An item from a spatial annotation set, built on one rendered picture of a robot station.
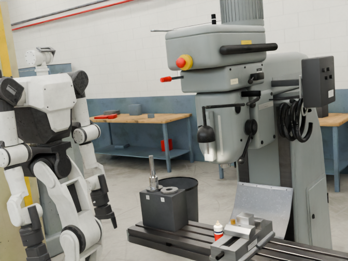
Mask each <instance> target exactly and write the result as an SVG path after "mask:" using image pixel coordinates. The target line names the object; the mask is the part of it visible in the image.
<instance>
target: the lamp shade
mask: <svg viewBox="0 0 348 261"><path fill-rule="evenodd" d="M214 141H215V132H214V130H213V128H212V127H210V126H208V125H206V126H201V127H200V128H199V129H198V131H197V142H199V143H208V142H214Z"/></svg>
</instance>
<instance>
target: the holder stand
mask: <svg viewBox="0 0 348 261"><path fill-rule="evenodd" d="M139 195H140V204H141V213H142V221H143V225H145V226H150V227H155V228H159V229H164V230H169V231H174V232H176V231H178V230H179V229H181V228H182V227H184V226H185V225H187V224H188V223H189V220H188V213H187V203H186V193H185V190H182V189H178V188H177V187H163V186H162V185H159V187H158V188H154V189H152V188H150V186H148V187H147V188H146V189H145V190H143V191H141V192H139Z"/></svg>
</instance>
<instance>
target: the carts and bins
mask: <svg viewBox="0 0 348 261"><path fill-rule="evenodd" d="M158 184H159V185H162V186H163V187H177V188H178V189H182V190H185V193H186V203H187V213H188V220H189V221H194V222H199V221H198V181H197V180H196V179H194V178H190V177H171V178H164V179H160V180H158Z"/></svg>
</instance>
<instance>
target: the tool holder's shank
mask: <svg viewBox="0 0 348 261"><path fill-rule="evenodd" d="M149 163H150V175H151V176H152V177H155V175H156V172H155V168H154V158H153V155H149Z"/></svg>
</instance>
